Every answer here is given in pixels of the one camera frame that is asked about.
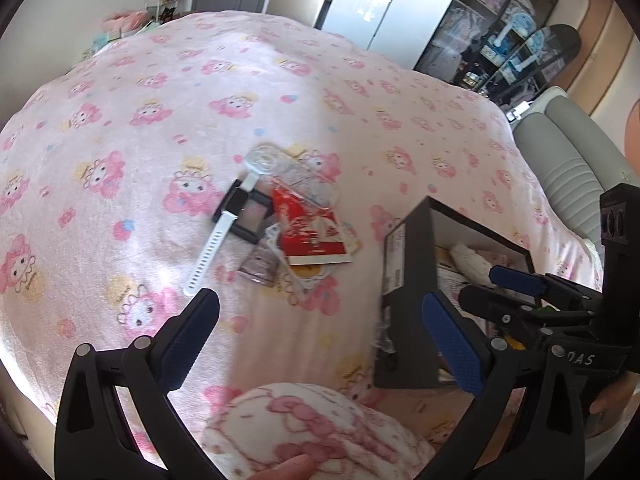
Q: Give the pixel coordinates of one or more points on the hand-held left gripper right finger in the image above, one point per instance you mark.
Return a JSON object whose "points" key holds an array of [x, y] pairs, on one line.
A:
{"points": [[452, 345]]}

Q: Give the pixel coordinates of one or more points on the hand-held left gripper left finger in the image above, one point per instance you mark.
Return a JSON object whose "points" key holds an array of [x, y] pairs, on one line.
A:
{"points": [[187, 340]]}

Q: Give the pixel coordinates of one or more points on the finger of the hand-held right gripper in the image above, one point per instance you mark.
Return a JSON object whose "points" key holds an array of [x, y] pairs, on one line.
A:
{"points": [[500, 305], [515, 280]]}

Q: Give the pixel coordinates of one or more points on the black cardboard box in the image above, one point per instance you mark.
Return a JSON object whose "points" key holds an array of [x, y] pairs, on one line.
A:
{"points": [[405, 340]]}

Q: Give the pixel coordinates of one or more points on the white smartwatch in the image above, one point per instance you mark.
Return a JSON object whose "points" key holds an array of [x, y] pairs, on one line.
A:
{"points": [[210, 250]]}

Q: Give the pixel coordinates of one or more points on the mauve cream tube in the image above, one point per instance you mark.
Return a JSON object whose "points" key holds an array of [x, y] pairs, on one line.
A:
{"points": [[260, 265]]}

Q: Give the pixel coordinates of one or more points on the black square frame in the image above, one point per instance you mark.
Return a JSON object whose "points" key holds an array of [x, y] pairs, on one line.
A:
{"points": [[255, 237]]}

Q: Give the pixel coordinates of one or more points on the red printed card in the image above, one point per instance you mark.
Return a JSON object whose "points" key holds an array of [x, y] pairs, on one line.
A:
{"points": [[310, 240]]}

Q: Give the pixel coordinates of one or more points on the clear plastic case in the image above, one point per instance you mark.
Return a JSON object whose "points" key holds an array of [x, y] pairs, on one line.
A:
{"points": [[300, 180]]}

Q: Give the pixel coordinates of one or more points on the person's right hand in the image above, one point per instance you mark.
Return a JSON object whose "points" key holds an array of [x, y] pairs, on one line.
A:
{"points": [[617, 405]]}

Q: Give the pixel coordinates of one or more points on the person's left hand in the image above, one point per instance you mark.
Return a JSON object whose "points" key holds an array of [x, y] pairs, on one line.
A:
{"points": [[285, 470]]}

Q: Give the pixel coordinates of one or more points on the grey padded chair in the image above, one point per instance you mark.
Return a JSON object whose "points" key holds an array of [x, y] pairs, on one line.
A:
{"points": [[565, 160]]}

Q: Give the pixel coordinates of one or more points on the clear sleeve with yellow sticker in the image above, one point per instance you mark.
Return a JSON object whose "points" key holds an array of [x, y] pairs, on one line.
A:
{"points": [[310, 277]]}

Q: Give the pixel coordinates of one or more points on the pink printed blanket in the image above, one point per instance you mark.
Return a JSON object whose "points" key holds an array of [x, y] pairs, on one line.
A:
{"points": [[150, 160]]}

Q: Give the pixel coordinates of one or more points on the blue white display figure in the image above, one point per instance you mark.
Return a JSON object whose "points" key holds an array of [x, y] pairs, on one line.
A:
{"points": [[515, 30], [530, 55]]}

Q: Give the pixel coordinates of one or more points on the black skateboard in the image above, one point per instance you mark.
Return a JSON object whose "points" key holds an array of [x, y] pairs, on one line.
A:
{"points": [[565, 40]]}

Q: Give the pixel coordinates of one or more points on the black display cabinet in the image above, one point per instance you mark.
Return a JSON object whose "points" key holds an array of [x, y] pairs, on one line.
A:
{"points": [[450, 35]]}

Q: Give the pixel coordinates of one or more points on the white tall cabinet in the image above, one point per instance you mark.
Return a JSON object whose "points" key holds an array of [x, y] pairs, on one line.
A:
{"points": [[390, 5]]}

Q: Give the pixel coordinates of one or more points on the grey fridge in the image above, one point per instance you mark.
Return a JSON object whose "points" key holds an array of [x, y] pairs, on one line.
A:
{"points": [[300, 2]]}

